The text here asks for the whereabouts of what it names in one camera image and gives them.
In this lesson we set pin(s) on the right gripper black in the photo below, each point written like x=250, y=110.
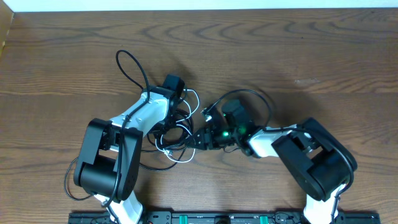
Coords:
x=209, y=131

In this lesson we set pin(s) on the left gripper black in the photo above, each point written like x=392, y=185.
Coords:
x=155, y=130

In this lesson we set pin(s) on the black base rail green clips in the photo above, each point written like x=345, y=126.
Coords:
x=281, y=217

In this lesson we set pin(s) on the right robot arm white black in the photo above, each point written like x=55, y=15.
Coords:
x=318, y=162

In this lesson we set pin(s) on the cardboard box side panel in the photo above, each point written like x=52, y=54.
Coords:
x=6, y=18

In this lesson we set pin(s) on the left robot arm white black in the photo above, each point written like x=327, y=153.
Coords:
x=108, y=163

